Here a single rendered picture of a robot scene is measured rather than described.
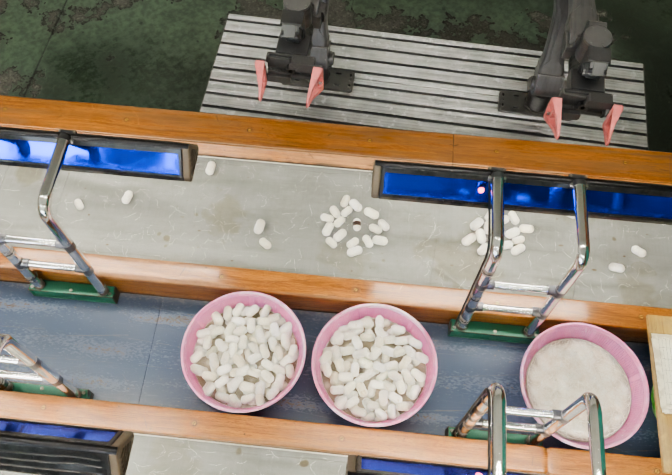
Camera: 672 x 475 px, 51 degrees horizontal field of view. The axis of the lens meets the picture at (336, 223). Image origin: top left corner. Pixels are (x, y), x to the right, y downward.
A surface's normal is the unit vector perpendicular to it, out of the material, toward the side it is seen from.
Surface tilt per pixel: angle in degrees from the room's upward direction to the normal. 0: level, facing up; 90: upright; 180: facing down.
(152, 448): 0
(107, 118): 0
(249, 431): 0
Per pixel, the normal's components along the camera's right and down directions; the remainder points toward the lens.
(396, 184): -0.08, 0.50
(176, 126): 0.00, -0.46
